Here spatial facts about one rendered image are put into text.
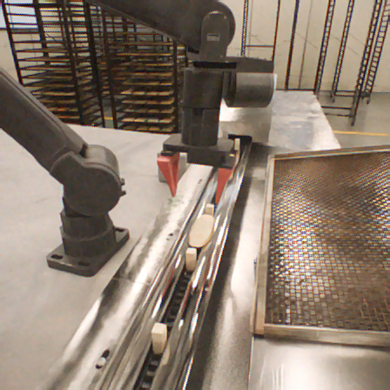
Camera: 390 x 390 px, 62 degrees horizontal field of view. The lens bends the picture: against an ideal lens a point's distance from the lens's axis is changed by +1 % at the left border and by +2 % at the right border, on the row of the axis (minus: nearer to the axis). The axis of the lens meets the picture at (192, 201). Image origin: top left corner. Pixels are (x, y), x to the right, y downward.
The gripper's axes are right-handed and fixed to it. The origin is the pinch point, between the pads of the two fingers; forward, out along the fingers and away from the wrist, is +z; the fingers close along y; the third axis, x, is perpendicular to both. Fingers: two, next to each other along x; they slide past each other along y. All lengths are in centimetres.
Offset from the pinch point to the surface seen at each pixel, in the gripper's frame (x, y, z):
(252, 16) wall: -699, 52, -66
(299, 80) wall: -702, -61, 45
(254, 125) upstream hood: -46.1, -6.4, -2.0
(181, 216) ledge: 0.3, 2.2, 4.5
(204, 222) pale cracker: 1.1, -2.0, 4.5
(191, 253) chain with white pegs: 11.3, -2.3, 3.8
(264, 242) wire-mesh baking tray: 9.3, -11.9, 1.1
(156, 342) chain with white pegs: 25.3, -1.9, 5.7
